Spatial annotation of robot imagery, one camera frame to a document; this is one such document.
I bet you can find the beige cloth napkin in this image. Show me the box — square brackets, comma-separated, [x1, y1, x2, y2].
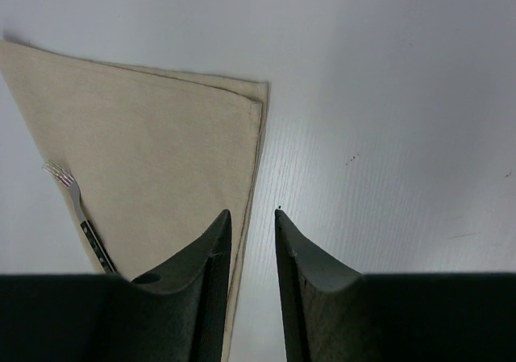
[1, 42, 268, 361]

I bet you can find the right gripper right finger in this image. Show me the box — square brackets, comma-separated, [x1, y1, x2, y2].
[275, 210, 515, 361]

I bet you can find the silver fork black handle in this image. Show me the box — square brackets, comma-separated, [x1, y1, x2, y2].
[43, 160, 118, 273]

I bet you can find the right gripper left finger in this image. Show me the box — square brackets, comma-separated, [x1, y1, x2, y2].
[1, 210, 231, 361]

